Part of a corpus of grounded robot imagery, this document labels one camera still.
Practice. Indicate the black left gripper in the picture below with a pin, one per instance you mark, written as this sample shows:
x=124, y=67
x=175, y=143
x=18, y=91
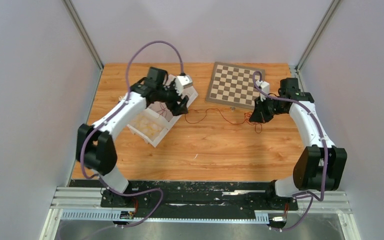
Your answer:
x=177, y=109

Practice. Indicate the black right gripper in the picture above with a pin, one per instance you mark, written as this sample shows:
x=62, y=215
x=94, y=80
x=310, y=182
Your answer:
x=260, y=114

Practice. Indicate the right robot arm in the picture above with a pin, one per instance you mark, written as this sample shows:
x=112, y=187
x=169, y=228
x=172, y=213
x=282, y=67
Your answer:
x=321, y=164

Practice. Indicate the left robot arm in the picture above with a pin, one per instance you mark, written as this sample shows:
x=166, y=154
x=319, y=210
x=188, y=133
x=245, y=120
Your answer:
x=95, y=144

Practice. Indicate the wooden chessboard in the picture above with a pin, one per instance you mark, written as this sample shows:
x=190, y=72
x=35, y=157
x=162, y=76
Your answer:
x=232, y=85

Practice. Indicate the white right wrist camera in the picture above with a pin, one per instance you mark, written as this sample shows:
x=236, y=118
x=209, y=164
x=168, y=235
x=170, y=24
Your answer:
x=264, y=88

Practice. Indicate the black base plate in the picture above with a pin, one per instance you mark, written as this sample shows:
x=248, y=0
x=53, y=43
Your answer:
x=230, y=200

